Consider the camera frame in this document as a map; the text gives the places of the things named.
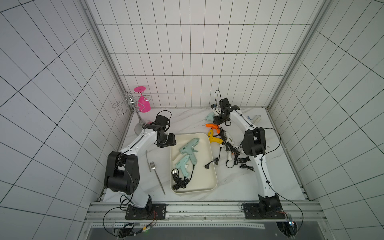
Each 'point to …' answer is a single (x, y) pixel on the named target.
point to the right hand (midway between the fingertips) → (212, 119)
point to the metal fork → (153, 166)
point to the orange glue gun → (213, 126)
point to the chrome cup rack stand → (133, 102)
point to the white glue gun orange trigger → (229, 142)
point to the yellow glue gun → (212, 139)
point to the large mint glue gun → (188, 149)
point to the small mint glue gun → (210, 117)
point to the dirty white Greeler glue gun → (258, 118)
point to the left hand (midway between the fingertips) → (171, 145)
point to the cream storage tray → (203, 179)
